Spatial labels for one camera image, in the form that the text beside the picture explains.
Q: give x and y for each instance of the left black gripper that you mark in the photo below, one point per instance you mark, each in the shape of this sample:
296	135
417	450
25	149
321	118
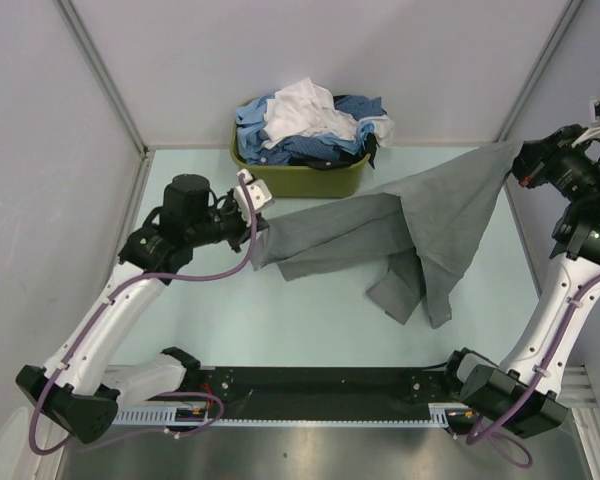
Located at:
243	233

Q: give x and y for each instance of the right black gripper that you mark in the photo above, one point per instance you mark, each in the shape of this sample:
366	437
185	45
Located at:
540	158

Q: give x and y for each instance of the grey long sleeve shirt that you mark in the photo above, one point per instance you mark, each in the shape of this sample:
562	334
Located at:
427	226

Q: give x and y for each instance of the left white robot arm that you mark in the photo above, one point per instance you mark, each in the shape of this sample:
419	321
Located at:
76	388

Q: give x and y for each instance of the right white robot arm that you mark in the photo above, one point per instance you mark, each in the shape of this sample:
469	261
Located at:
521	393

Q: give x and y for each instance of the olive green laundry basket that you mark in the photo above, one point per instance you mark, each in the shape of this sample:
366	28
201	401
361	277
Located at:
301	182

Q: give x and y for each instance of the light blue shirt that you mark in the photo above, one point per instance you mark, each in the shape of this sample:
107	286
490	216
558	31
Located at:
251	138

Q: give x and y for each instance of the black garment with button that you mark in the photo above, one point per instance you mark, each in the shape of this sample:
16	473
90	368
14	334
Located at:
370	150

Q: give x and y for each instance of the white shirt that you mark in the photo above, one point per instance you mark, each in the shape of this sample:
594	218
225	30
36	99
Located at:
307	111

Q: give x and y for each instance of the dark blue dotted shirt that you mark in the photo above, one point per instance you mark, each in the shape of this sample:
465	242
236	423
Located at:
323	135

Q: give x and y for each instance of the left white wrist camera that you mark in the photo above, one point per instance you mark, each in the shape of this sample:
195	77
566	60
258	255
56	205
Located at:
252	195

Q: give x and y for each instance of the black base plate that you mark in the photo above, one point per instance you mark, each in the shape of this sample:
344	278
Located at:
284	389

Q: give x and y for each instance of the aluminium frame rail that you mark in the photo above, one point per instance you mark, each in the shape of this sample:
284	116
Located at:
577	391

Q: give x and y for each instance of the white slotted cable duct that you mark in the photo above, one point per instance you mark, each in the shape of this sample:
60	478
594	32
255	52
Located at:
191	414

